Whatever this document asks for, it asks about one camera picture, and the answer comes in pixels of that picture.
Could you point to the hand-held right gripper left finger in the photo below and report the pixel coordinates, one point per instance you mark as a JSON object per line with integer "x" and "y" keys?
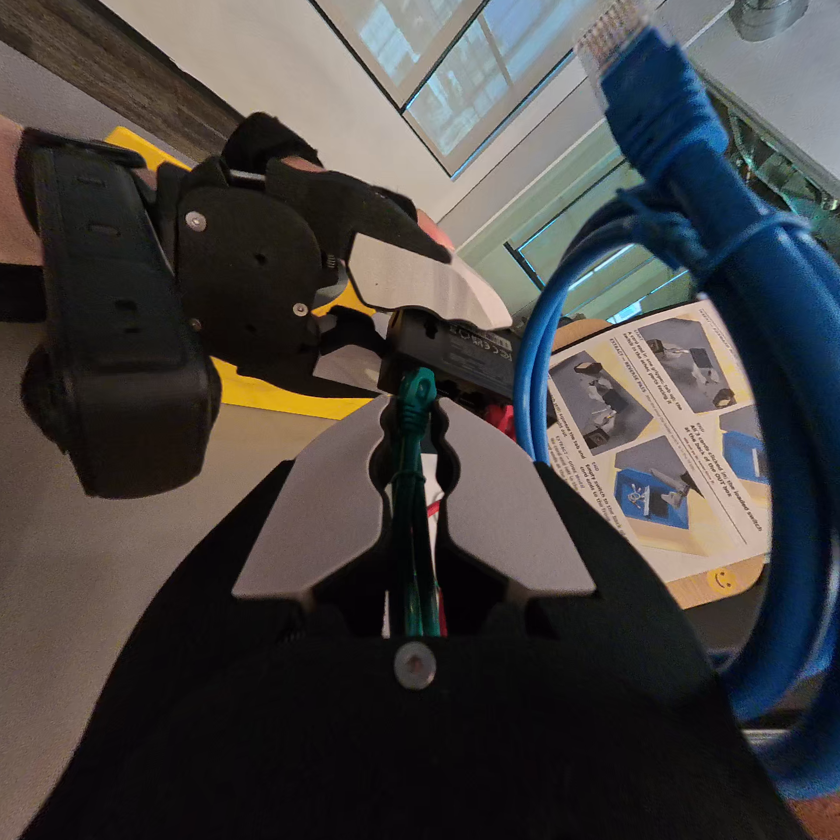
{"x": 315, "y": 518}

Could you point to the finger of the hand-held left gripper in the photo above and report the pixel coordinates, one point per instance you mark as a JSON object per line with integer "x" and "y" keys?
{"x": 348, "y": 367}
{"x": 420, "y": 282}

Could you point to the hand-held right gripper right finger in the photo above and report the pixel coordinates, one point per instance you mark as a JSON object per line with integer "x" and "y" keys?
{"x": 518, "y": 525}

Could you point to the yellow plastic bin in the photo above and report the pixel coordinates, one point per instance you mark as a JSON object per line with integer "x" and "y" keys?
{"x": 282, "y": 397}

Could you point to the black ethernet switch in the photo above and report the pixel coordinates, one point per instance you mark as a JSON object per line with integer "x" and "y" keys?
{"x": 459, "y": 354}

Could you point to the person's left hand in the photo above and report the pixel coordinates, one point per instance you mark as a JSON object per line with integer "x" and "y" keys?
{"x": 433, "y": 229}

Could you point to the instruction poster on wooden board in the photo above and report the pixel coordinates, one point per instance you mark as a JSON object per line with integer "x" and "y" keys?
{"x": 656, "y": 426}

